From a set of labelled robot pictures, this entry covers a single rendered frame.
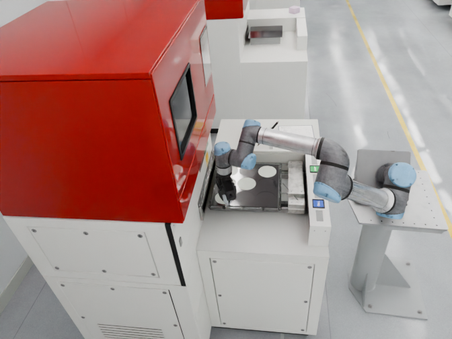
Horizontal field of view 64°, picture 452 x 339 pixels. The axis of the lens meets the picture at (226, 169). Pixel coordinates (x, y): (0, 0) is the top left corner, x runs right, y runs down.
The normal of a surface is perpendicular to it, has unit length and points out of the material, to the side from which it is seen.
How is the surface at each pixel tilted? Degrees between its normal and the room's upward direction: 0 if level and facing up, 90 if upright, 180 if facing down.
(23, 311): 0
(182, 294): 90
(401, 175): 39
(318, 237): 90
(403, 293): 0
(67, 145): 90
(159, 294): 90
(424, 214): 0
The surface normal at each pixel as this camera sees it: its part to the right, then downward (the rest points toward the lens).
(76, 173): -0.13, 0.63
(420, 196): -0.07, -0.77
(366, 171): -0.19, -0.08
